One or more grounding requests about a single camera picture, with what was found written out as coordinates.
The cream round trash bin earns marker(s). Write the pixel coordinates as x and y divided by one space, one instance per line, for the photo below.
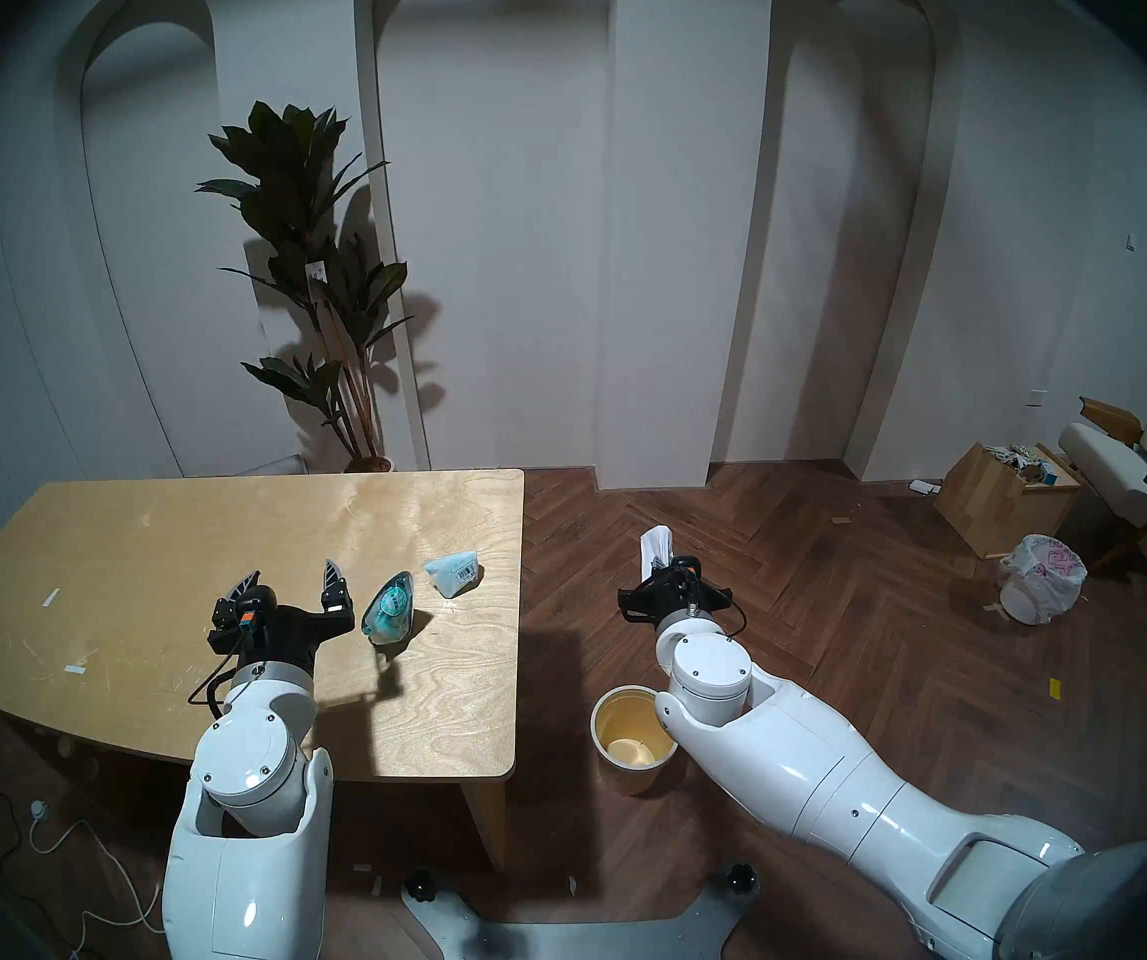
624 748

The open cardboard box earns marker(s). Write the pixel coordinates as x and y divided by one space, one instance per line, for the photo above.
984 503

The light wooden table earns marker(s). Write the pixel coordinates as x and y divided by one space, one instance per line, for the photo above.
184 568

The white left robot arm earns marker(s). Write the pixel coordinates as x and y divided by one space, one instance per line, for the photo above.
254 768

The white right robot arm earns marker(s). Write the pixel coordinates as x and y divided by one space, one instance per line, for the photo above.
814 758

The white bin with plastic bag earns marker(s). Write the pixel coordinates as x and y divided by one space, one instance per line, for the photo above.
1038 578

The mixed trash pile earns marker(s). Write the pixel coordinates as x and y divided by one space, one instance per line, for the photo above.
1018 460

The light blue tissue packet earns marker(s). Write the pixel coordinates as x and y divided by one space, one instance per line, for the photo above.
452 573

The white paper on floor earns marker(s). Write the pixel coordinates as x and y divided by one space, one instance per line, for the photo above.
924 487

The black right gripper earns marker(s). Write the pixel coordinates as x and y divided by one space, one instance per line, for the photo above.
674 598

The white cushioned wooden armchair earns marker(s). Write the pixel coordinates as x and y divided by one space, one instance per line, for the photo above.
1114 463

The tall green leafy plant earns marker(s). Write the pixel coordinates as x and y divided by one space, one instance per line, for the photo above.
294 198

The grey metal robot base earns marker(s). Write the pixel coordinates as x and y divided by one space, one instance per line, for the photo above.
574 938

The black base knob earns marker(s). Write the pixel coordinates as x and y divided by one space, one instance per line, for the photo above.
420 885
742 879

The teal clear plastic package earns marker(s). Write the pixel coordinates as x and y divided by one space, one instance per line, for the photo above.
388 608

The white paper carton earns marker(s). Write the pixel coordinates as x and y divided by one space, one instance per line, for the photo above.
654 548

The white plant label tag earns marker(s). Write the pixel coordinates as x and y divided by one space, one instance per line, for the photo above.
314 280

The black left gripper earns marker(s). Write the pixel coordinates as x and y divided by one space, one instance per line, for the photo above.
278 633

